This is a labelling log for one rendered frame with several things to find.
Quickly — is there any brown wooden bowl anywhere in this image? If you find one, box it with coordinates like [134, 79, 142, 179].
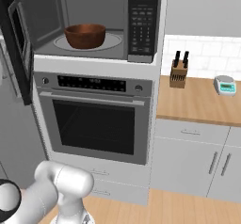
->
[63, 23, 107, 50]

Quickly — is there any grey cupboard door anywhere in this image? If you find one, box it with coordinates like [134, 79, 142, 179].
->
[206, 126, 241, 204]
[150, 136, 226, 200]

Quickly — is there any black knife handle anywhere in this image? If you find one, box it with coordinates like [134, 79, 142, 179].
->
[182, 51, 190, 70]
[174, 50, 182, 69]

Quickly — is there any steel wall oven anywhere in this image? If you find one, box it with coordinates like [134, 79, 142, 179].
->
[33, 71, 155, 167]

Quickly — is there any glass microwave turntable plate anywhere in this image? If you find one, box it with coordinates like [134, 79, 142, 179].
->
[53, 32, 123, 52]

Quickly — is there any grey fridge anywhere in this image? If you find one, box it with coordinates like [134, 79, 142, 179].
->
[0, 35, 49, 189]

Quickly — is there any silver counter drawer handle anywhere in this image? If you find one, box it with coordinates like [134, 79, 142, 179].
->
[181, 128, 201, 136]

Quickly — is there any short silver drawer handle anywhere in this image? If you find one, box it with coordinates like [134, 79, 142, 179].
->
[92, 188, 111, 197]
[89, 168, 110, 176]

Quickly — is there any steel oven door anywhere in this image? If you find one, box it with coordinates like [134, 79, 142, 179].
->
[37, 90, 152, 167]

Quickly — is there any black microwave door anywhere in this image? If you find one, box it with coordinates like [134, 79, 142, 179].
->
[0, 0, 35, 106]

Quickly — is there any white tall oven cabinet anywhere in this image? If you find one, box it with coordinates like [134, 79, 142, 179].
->
[32, 0, 170, 207]

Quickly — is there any grey wall cupboard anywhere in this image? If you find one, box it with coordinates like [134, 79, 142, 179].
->
[164, 0, 241, 39]

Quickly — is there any grey kitchen scale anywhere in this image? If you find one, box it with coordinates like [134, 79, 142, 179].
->
[213, 74, 237, 97]

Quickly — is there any steel oven door handle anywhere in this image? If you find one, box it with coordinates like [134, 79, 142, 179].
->
[39, 90, 146, 107]

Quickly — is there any grey counter drawer front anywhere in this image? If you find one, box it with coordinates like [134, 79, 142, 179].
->
[154, 118, 232, 147]

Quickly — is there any silver cupboard door handle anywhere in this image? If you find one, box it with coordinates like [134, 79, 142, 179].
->
[220, 152, 233, 177]
[208, 151, 218, 176]

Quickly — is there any wide white drawer front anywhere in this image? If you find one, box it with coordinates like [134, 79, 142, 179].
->
[88, 178, 150, 207]
[51, 152, 152, 188]

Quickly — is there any wooden knife block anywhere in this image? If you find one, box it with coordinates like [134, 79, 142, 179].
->
[169, 59, 189, 89]

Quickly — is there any black steel microwave oven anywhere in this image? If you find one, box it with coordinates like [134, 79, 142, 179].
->
[17, 0, 163, 64]

